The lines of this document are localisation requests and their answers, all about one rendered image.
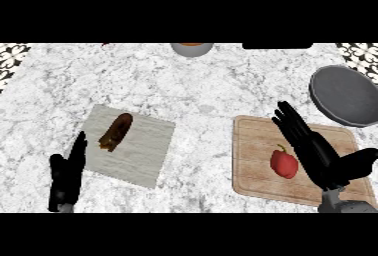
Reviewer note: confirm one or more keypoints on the brown vegetable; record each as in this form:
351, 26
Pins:
116, 132

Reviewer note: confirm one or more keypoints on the grey pan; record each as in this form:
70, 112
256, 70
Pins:
345, 96

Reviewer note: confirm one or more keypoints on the grey placemat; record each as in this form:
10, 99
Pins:
138, 150

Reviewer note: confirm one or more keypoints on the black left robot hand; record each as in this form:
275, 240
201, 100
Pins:
67, 173

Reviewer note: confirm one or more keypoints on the black appliance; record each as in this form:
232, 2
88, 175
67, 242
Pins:
278, 46

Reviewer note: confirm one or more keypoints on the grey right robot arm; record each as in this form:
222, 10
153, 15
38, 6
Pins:
340, 201

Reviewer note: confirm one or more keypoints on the grey bowl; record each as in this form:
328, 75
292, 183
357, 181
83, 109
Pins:
193, 49

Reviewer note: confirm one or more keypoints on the wooden cutting board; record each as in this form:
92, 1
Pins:
261, 160

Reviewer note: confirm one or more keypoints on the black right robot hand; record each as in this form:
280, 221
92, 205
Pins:
320, 156

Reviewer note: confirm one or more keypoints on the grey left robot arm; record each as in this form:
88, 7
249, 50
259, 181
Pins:
67, 208

